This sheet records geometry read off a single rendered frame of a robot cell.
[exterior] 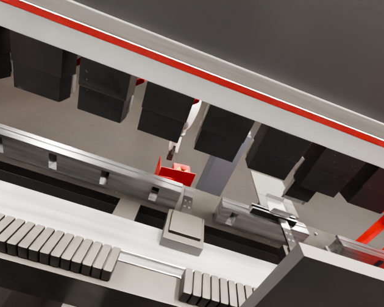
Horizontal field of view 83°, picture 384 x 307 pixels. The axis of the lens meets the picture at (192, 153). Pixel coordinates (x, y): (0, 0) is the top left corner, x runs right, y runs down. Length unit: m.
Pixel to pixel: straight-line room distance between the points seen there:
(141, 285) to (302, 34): 0.62
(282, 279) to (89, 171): 0.76
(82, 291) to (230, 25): 0.63
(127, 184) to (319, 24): 0.75
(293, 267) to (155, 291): 0.35
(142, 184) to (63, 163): 0.31
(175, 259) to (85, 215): 0.28
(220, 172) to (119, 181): 1.01
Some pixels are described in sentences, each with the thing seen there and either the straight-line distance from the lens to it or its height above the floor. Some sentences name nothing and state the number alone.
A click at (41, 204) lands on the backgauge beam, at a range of 0.73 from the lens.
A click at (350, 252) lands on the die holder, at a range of 1.23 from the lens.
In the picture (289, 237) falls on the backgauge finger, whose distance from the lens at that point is 0.92.
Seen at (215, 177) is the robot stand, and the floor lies 0.59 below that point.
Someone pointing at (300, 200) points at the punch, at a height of 1.10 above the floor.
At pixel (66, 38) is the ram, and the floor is 1.37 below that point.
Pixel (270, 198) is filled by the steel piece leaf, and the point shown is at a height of 1.00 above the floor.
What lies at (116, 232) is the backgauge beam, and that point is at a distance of 0.67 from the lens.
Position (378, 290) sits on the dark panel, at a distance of 0.40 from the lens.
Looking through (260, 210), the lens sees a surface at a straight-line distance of 0.95.
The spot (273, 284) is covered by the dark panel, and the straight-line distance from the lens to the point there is 0.36.
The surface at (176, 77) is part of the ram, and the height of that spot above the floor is 1.38.
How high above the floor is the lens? 1.52
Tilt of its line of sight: 29 degrees down
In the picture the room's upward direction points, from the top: 22 degrees clockwise
